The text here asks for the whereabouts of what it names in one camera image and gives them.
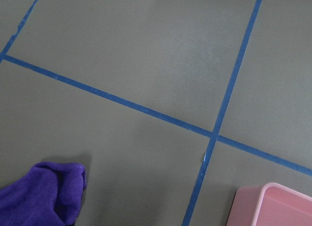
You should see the purple cloth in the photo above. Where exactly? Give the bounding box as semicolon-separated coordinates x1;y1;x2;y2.
0;162;86;226

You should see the pink plastic bin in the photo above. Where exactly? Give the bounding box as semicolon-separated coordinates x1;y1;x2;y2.
227;183;312;226

